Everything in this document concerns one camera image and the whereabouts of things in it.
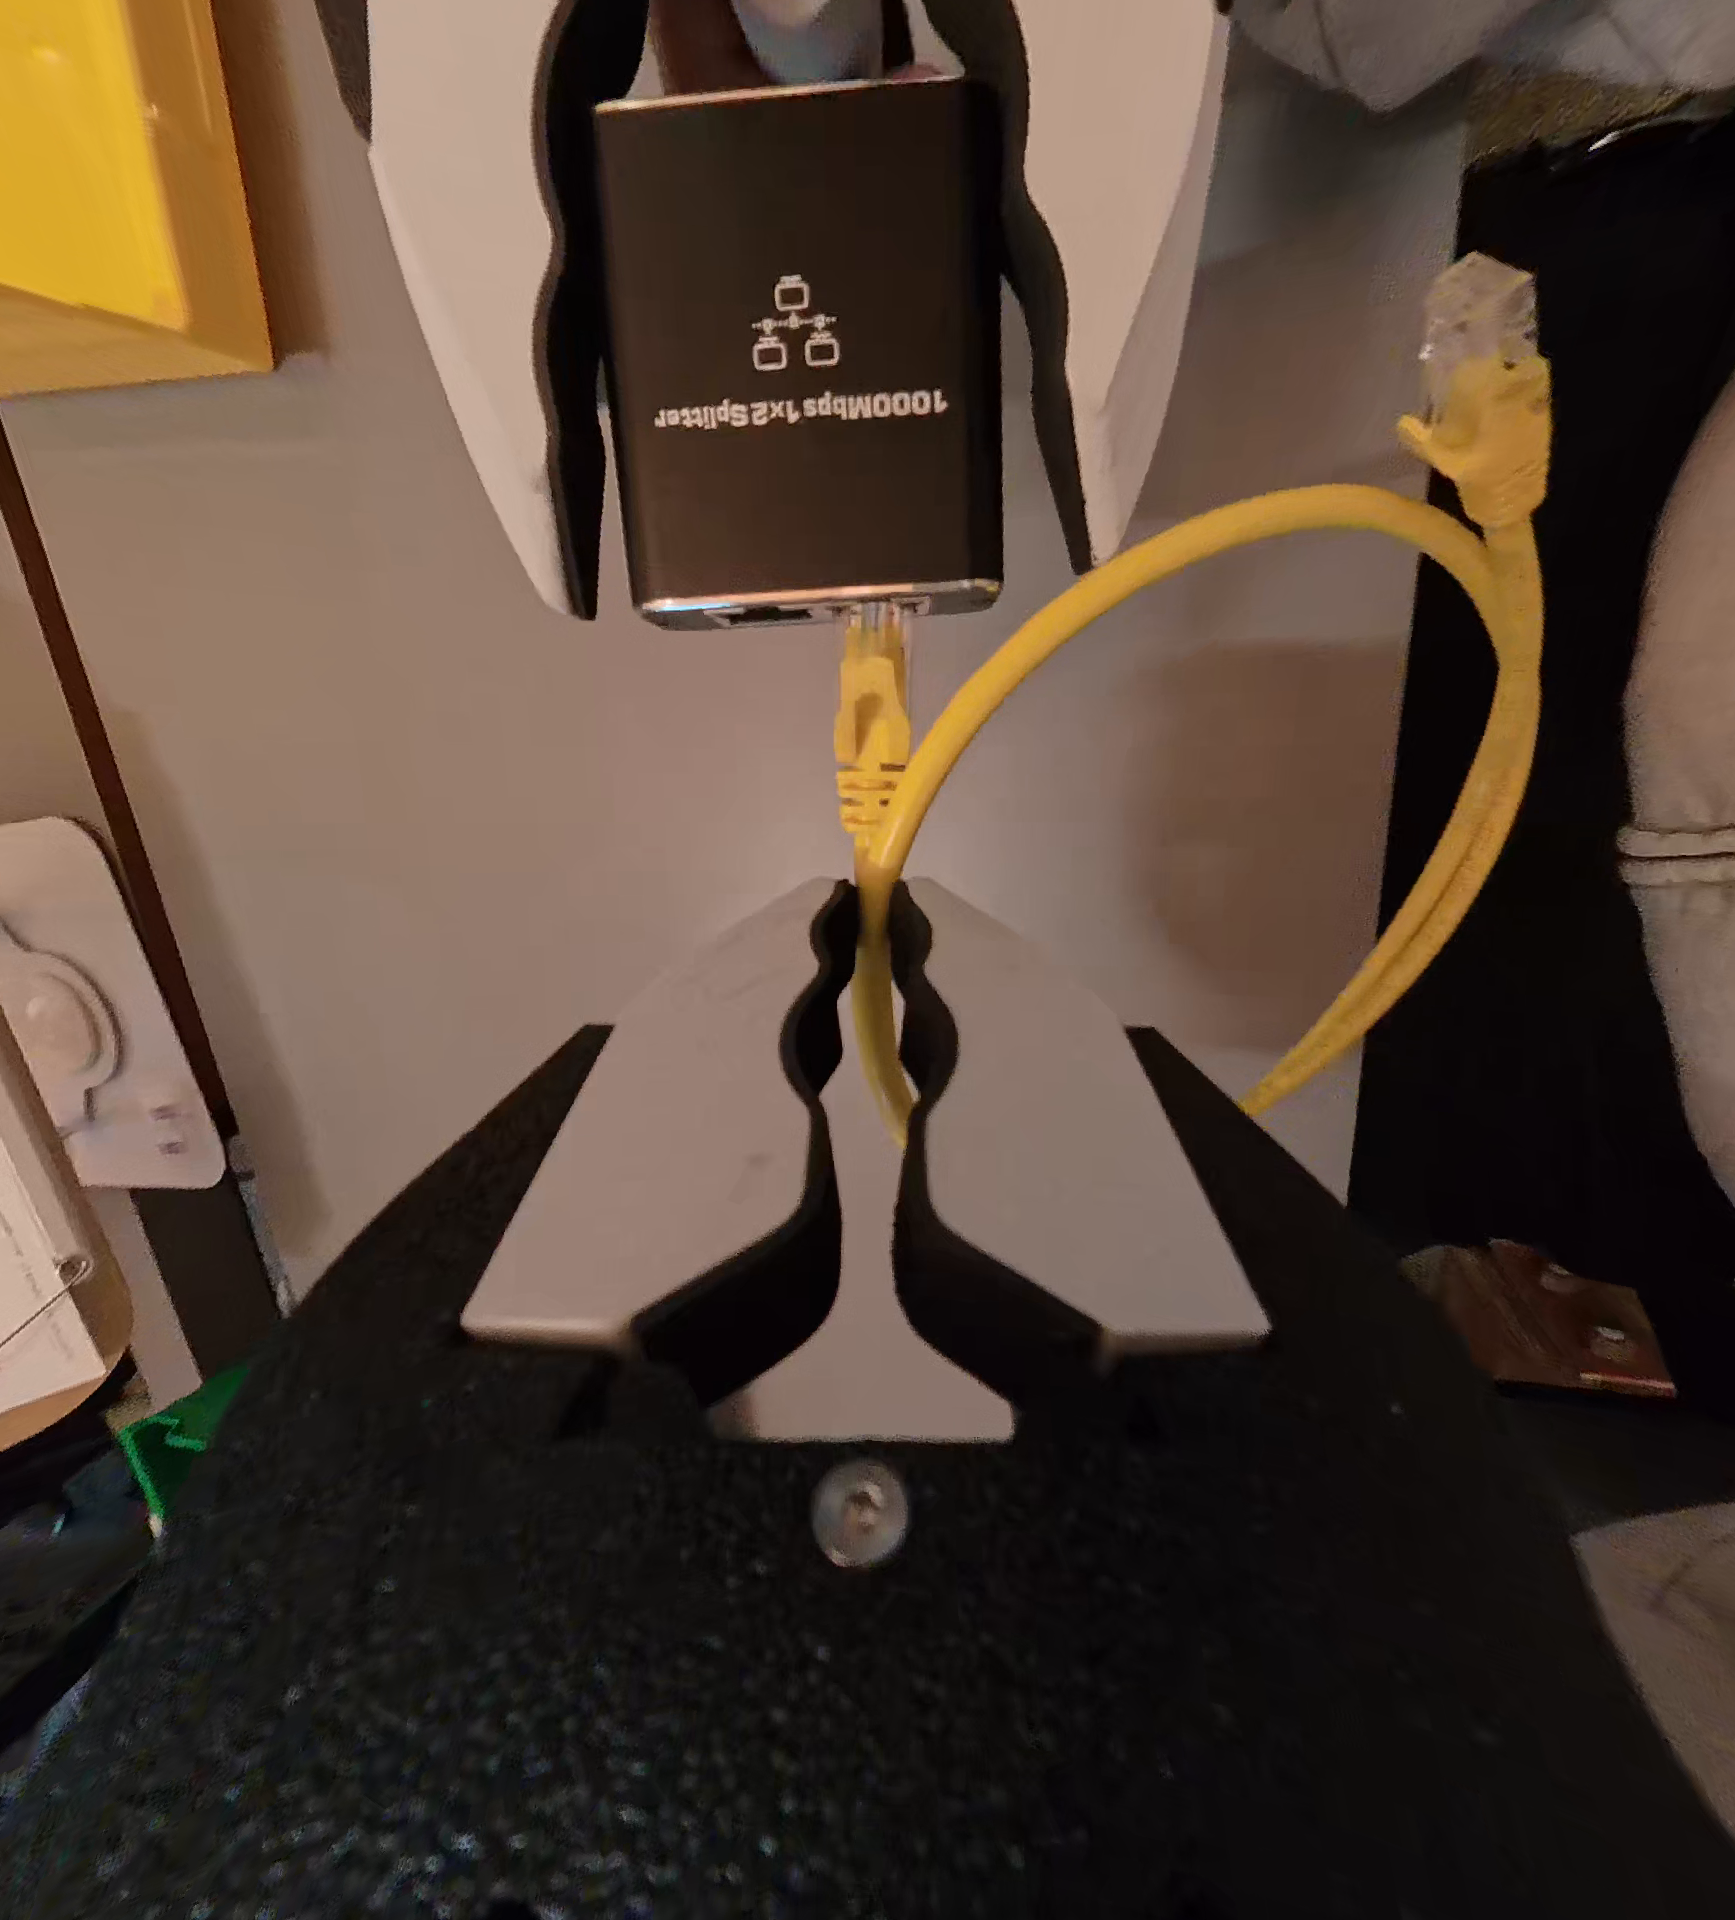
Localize white stand base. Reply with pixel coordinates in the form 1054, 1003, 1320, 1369
0, 817, 230, 1193

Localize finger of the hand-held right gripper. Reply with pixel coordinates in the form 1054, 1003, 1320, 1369
357, 0, 648, 620
945, 0, 1234, 580

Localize brown wooden plate with screws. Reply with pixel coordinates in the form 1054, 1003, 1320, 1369
1439, 1238, 1681, 1399

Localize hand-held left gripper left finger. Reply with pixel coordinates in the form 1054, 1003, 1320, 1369
460, 875, 861, 1402

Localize yellow ethernet cable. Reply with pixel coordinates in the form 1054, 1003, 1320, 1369
829, 252, 1556, 1156

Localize black ethernet splitter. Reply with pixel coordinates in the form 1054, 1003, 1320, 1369
595, 72, 1008, 633

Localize green plastic bin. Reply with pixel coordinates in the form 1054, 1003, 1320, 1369
113, 1363, 249, 1531

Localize wooden sheet stand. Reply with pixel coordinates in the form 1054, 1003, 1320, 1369
0, 793, 138, 1505

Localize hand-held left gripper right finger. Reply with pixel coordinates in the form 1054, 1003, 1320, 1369
885, 875, 1277, 1411

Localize yellow plastic bin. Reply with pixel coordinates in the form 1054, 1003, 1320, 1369
0, 0, 276, 408

